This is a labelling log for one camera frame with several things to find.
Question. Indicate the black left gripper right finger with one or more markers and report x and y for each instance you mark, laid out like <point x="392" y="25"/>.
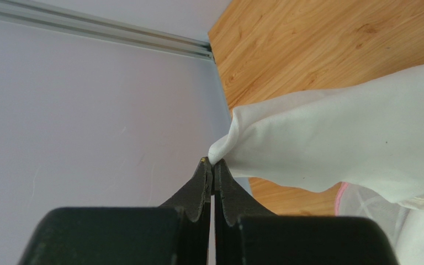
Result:
<point x="246" y="232"/>

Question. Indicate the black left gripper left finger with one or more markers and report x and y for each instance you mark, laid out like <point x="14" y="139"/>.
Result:
<point x="175" y="232"/>

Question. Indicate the white Coca-Cola print t-shirt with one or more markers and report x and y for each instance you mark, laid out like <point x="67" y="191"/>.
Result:
<point x="371" y="135"/>

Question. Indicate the aluminium corner post left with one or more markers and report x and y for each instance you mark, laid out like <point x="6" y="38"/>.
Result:
<point x="41" y="15"/>

